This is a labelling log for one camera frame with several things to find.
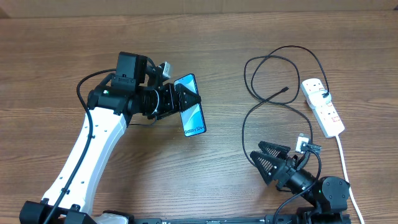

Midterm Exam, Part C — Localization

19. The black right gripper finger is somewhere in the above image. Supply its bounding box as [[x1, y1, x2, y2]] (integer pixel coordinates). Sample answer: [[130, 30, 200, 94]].
[[250, 151, 282, 185], [258, 141, 290, 160]]

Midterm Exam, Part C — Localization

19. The blue Galaxy smartphone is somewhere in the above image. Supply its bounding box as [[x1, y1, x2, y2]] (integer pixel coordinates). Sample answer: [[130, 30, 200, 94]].
[[174, 73, 206, 137]]

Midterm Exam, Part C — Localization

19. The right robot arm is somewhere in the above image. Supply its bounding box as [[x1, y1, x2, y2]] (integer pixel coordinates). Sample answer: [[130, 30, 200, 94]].
[[250, 141, 351, 224]]

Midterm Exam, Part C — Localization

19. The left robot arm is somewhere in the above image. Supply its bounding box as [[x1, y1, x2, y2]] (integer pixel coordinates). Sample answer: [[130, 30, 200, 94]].
[[19, 52, 206, 224]]

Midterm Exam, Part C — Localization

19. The white USB charger plug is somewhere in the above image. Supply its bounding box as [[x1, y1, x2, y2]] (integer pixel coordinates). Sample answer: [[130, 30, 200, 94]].
[[306, 90, 331, 109]]

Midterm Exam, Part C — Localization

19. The white power strip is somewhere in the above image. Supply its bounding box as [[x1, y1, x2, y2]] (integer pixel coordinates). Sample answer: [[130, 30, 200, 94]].
[[300, 78, 345, 138]]

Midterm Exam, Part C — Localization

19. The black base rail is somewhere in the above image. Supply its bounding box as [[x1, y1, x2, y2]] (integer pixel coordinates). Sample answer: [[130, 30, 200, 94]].
[[93, 213, 352, 224]]

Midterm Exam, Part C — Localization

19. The black USB charging cable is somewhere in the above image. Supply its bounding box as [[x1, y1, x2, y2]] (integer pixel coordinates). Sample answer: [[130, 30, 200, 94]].
[[241, 45, 331, 174]]

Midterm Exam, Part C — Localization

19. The white power strip cord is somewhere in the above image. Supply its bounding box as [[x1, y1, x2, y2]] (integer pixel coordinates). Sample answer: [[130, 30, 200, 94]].
[[334, 135, 365, 224]]

